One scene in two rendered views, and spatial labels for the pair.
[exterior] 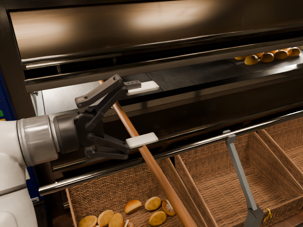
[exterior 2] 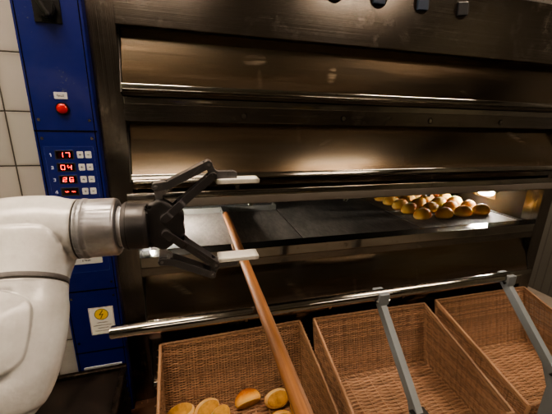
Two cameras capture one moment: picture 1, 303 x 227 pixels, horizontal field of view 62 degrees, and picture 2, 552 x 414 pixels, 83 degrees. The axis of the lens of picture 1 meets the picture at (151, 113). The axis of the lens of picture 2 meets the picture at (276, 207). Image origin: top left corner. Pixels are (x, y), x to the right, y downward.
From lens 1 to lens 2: 0.17 m
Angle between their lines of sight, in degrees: 18
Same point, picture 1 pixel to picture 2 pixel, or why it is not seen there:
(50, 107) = not seen: hidden behind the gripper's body
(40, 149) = (94, 231)
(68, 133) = (134, 219)
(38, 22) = (158, 138)
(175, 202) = (282, 363)
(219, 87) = (376, 240)
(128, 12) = (261, 136)
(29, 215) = (54, 315)
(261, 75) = (434, 232)
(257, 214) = not seen: outside the picture
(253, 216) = not seen: outside the picture
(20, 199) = (49, 290)
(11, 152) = (57, 227)
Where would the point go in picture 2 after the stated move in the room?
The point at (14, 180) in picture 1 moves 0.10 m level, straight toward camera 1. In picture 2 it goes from (50, 264) to (40, 302)
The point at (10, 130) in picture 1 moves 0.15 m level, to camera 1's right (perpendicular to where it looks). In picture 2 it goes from (64, 204) to (164, 210)
